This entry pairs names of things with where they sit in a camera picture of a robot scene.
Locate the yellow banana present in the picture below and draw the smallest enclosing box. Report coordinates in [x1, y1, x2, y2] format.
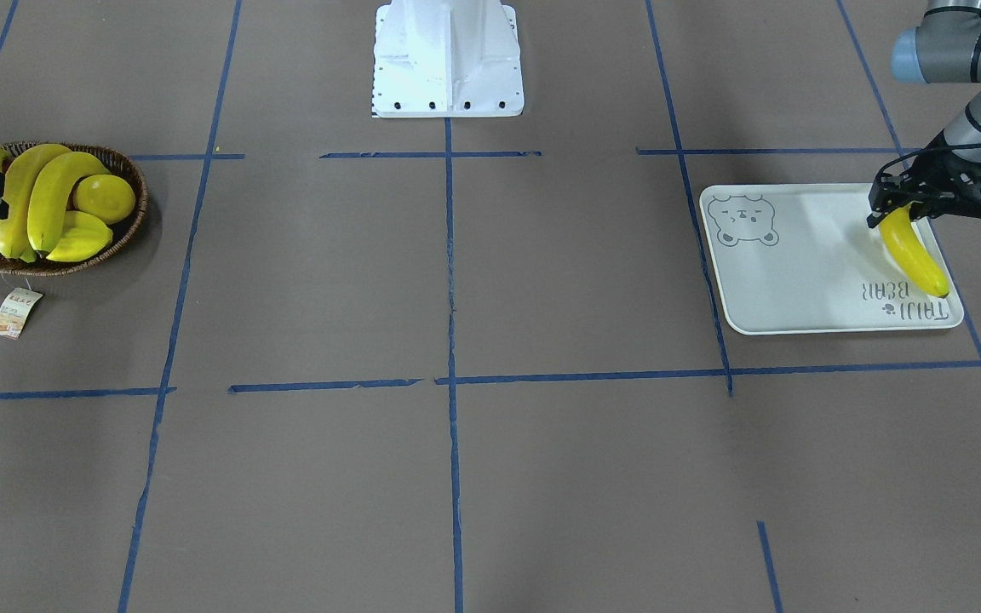
[27, 151, 110, 257]
[877, 204, 951, 298]
[0, 143, 71, 263]

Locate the brown woven wicker basket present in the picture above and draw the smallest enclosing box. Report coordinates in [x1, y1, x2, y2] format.
[0, 143, 149, 277]

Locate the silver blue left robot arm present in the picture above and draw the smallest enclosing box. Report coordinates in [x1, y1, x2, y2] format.
[867, 1, 981, 228]

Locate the yellow lemon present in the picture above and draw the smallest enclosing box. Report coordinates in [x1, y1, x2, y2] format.
[73, 175, 136, 226]

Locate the yellow starfruit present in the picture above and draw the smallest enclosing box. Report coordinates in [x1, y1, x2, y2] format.
[44, 210, 113, 263]

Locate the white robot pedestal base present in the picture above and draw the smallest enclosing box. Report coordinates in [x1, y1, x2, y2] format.
[371, 1, 525, 117]

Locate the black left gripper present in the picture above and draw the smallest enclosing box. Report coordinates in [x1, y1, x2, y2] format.
[867, 135, 981, 226]

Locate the paper price tag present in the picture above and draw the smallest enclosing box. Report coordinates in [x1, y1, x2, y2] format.
[0, 287, 43, 339]

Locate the white rectangular bear tray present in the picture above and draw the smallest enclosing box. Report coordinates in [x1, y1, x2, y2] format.
[698, 185, 965, 336]

